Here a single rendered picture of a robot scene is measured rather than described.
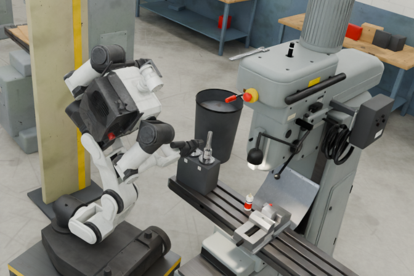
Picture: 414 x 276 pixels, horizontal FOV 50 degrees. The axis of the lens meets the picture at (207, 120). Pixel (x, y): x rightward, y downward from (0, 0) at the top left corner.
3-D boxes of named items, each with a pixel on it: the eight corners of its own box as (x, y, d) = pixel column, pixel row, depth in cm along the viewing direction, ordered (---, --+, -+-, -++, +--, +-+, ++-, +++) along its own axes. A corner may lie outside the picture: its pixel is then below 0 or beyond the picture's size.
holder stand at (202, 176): (204, 196, 255) (208, 167, 245) (175, 178, 266) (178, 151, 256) (217, 186, 264) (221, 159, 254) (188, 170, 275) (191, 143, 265)
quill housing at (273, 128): (271, 180, 212) (284, 122, 196) (238, 160, 223) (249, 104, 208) (294, 166, 224) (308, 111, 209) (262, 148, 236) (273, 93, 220)
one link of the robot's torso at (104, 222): (74, 233, 258) (101, 190, 228) (98, 214, 273) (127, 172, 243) (92, 253, 255) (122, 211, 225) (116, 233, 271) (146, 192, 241)
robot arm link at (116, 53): (92, 74, 204) (113, 58, 199) (82, 58, 205) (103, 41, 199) (107, 73, 215) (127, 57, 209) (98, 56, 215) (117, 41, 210)
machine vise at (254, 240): (252, 256, 220) (256, 240, 215) (230, 239, 228) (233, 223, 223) (291, 224, 243) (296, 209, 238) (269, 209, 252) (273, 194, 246)
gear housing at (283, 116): (283, 127, 193) (288, 106, 188) (241, 104, 206) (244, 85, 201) (324, 106, 215) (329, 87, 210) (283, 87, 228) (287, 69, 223)
